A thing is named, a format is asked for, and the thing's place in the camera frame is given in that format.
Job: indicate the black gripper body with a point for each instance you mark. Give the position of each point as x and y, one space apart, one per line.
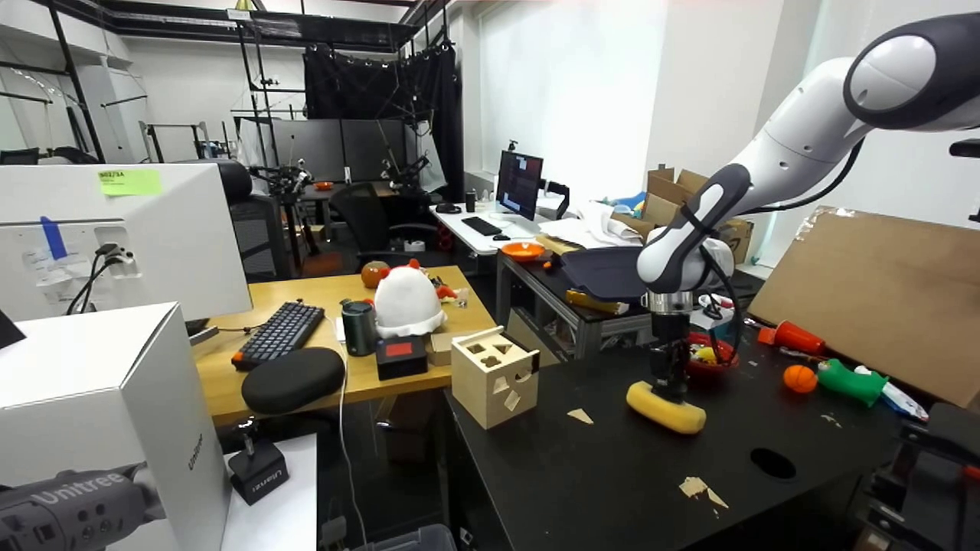
669 333

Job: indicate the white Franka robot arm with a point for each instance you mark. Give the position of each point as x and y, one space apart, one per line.
797 133

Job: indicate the yellow toy lemon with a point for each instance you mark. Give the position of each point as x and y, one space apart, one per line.
703 355

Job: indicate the red bowl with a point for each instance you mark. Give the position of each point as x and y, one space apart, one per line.
723 352

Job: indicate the teal cup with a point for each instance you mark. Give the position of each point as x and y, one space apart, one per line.
721 308

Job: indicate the brown oblong object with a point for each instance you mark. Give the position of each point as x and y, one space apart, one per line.
599 304

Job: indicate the navy plastic storage bin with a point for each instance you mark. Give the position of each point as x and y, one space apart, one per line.
606 270

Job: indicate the tan triangular cardboard scrap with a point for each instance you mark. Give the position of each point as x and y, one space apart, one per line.
580 416

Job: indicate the closed cardboard box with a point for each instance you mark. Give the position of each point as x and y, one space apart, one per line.
735 242

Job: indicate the orange red toy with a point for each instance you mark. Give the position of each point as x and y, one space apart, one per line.
790 337

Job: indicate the orange fruit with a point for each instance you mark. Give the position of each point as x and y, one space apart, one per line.
800 381

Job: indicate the beige pointed tape scrap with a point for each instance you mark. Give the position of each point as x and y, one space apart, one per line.
718 499

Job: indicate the open cardboard box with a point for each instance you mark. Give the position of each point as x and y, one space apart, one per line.
661 199

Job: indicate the orange bowl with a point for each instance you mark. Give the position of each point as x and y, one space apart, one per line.
524 253

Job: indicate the wooden shape sorter box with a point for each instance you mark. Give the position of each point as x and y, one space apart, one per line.
493 384

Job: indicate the green bottle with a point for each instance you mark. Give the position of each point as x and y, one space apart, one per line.
849 384

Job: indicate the black desk device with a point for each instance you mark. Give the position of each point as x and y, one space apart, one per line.
556 199

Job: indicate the black computer screen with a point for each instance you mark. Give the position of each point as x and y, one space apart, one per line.
519 185

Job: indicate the small black keyboard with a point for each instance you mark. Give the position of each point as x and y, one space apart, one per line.
483 228

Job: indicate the brown cardboard board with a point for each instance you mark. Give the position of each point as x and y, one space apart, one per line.
888 296

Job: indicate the small tan box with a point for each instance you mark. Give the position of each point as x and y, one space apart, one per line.
442 351

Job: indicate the white blue tube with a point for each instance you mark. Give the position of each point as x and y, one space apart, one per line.
905 402

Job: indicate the black red small box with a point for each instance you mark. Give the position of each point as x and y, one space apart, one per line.
403 355

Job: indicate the white hard hat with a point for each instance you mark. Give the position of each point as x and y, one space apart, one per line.
407 301

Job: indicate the black orange clamp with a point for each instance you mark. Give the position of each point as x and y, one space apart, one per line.
936 449

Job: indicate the orange ball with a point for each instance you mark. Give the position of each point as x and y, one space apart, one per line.
375 274

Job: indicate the dark mug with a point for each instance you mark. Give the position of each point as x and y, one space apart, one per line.
359 327

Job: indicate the black office chair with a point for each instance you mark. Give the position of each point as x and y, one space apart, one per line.
257 226
370 220

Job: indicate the wooden desk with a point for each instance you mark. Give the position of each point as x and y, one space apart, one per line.
324 289

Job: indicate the black chair headrest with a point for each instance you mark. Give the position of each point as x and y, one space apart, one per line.
290 381

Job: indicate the black mesh curtain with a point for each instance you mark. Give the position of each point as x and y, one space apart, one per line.
378 88

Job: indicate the black joystick base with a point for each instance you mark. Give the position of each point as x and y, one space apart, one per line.
255 466

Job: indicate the green sticky note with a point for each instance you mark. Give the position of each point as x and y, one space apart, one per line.
130 185

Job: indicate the white box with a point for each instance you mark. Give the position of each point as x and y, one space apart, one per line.
92 399

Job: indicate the grey Unitree device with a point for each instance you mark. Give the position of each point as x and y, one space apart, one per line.
70 510

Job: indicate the blue clip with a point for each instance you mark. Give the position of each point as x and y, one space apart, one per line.
52 237

